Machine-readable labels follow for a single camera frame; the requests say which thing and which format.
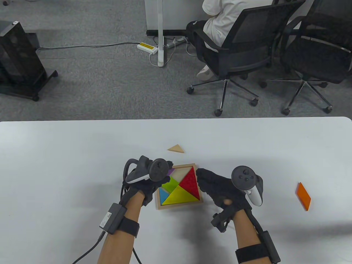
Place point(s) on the orange parallelogram tangram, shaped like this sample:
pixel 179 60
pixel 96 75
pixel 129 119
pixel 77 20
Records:
pixel 302 195

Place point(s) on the grey left wrist module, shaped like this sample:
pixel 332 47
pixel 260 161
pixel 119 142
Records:
pixel 112 218

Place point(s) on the person's right hand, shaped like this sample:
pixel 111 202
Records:
pixel 217 187

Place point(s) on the grey right wrist module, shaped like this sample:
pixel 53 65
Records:
pixel 271 247

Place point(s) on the white desk leg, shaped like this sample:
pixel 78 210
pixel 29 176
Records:
pixel 161 33

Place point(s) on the black mesh office chair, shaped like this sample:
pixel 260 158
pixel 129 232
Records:
pixel 316 60
pixel 247 60

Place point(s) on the grey hand controller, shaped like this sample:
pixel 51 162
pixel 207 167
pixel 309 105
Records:
pixel 158 169
pixel 244 177

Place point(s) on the beige triangle tangram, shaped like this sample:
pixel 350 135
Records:
pixel 176 149

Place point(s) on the grey power strip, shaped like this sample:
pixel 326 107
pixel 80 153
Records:
pixel 176 42

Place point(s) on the black desk foot bar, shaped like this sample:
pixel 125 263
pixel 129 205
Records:
pixel 176 32

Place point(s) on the yellow triangle tangram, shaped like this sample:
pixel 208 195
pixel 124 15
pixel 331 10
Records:
pixel 181 196

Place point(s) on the wooden square tray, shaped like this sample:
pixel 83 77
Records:
pixel 178 206

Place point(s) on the grey wrist module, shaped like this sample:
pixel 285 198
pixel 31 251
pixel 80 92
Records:
pixel 271 247
pixel 112 218

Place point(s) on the white desk panel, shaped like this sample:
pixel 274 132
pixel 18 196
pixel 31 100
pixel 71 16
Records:
pixel 178 13

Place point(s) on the black computer tower on stand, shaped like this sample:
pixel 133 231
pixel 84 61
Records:
pixel 16 55

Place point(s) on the grey right hand controller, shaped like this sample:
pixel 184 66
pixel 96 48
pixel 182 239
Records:
pixel 244 177

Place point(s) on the green square tangram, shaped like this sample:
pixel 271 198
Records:
pixel 170 184

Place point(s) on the person's right forearm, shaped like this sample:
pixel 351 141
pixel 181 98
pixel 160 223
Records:
pixel 247 233

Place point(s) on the grey left hand controller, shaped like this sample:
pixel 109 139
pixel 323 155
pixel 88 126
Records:
pixel 158 169

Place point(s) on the person's left hand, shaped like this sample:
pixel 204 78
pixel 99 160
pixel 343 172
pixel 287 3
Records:
pixel 150 189

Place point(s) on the blue triangle tangram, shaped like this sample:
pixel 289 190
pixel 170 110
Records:
pixel 163 195

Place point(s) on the purple triangle tangram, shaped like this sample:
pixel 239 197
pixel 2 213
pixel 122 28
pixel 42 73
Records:
pixel 171 172

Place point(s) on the person's left forearm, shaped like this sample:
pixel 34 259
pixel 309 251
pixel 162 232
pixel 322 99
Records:
pixel 121 247

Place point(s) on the white and yellow power strip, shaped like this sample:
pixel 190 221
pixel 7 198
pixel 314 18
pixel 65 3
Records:
pixel 147 47

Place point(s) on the red triangle tangram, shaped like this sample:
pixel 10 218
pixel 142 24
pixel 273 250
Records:
pixel 189 181

